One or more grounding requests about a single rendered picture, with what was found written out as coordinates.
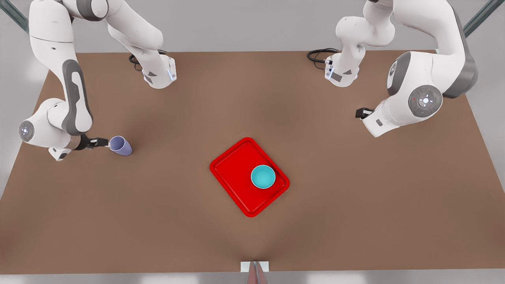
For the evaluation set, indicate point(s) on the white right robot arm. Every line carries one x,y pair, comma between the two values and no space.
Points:
55,59

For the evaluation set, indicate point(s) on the silver frame post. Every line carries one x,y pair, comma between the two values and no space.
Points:
15,15
256,272
479,17

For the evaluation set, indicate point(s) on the red tray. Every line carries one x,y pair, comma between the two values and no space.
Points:
232,173

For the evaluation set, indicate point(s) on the teal bowl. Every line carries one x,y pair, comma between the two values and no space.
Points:
263,176

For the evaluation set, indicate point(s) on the purple cup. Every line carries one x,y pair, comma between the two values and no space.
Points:
121,146

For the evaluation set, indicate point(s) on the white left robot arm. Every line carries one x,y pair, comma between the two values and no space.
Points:
434,63

